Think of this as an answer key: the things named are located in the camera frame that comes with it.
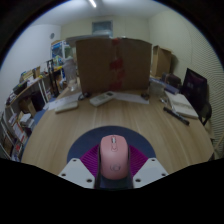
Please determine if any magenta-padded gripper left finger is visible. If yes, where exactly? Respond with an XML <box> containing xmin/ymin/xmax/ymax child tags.
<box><xmin>58</xmin><ymin>143</ymin><xmax>102</xmax><ymax>190</ymax></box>

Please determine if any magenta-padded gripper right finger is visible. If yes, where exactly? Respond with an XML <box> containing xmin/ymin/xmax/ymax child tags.
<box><xmin>127</xmin><ymin>143</ymin><xmax>170</xmax><ymax>190</ymax></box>

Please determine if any pink computer mouse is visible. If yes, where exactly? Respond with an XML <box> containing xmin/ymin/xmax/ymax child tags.
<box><xmin>99</xmin><ymin>134</ymin><xmax>130</xmax><ymax>181</ymax></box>

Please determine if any blue mouse pad, black rest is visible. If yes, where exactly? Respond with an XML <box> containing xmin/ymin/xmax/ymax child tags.
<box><xmin>66</xmin><ymin>125</ymin><xmax>157</xmax><ymax>190</ymax></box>

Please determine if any flat white remote control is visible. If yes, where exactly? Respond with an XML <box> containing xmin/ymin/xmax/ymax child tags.
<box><xmin>54</xmin><ymin>100</ymin><xmax>80</xmax><ymax>114</ymax></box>

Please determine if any white book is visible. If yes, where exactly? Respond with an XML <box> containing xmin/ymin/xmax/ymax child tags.
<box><xmin>165</xmin><ymin>91</ymin><xmax>200</xmax><ymax>120</ymax></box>

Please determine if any clear plastic container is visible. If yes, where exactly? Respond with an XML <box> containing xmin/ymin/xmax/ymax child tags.
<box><xmin>148</xmin><ymin>81</ymin><xmax>166</xmax><ymax>98</ymax></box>

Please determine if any cluttered shelf unit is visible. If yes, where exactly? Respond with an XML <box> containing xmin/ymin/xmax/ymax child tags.
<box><xmin>0</xmin><ymin>39</ymin><xmax>66</xmax><ymax>162</ymax></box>

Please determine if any blue book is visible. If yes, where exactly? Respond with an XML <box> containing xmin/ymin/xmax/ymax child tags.
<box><xmin>149</xmin><ymin>77</ymin><xmax>181</xmax><ymax>95</ymax></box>

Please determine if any black office chair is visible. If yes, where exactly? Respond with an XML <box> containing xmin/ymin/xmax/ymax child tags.
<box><xmin>181</xmin><ymin>67</ymin><xmax>213</xmax><ymax>127</ymax></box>

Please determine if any clear water bottle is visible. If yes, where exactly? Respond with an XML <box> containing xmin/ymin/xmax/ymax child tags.
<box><xmin>63</xmin><ymin>57</ymin><xmax>80</xmax><ymax>93</ymax></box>

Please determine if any large brown cardboard box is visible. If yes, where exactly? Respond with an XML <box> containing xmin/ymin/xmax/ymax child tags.
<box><xmin>75</xmin><ymin>37</ymin><xmax>153</xmax><ymax>95</ymax></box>

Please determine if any open tall cardboard box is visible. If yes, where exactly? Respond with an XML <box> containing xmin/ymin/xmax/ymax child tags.
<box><xmin>151</xmin><ymin>44</ymin><xmax>174</xmax><ymax>79</ymax></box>

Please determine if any door with glass pane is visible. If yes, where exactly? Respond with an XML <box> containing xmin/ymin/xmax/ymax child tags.
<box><xmin>91</xmin><ymin>20</ymin><xmax>114</xmax><ymax>37</ymax></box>

